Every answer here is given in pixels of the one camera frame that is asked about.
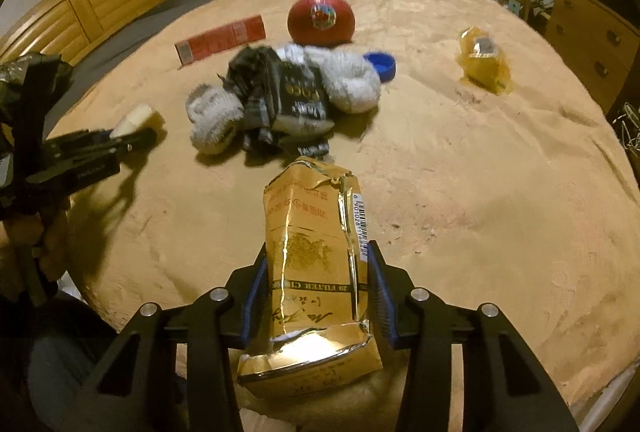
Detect gold cigarette pack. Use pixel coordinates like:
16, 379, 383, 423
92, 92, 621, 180
238, 157, 383, 398

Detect blue bottle cap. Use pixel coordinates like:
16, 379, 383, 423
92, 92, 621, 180
363, 52, 397, 84

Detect black garbage bag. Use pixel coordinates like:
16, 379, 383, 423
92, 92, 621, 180
1, 52, 74, 129

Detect wooden headboard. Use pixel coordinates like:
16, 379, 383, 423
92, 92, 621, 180
1, 0, 167, 65

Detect grey fuzzy sock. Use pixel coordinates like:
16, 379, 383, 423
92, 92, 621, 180
186, 44, 382, 158

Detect red rectangular carton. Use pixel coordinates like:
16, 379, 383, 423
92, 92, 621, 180
175, 15, 266, 65

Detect black crumpled wrapper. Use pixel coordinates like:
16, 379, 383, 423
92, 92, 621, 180
222, 46, 334, 159

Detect red apple with sticker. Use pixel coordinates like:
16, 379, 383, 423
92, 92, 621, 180
288, 0, 356, 48

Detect yellow plastic snack wrapper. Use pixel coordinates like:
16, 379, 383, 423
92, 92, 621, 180
457, 26, 512, 94

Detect wooden chest of drawers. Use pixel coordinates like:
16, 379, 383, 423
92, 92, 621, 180
544, 0, 639, 118

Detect tangled white cables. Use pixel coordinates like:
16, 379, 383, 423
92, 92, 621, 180
612, 101, 640, 164

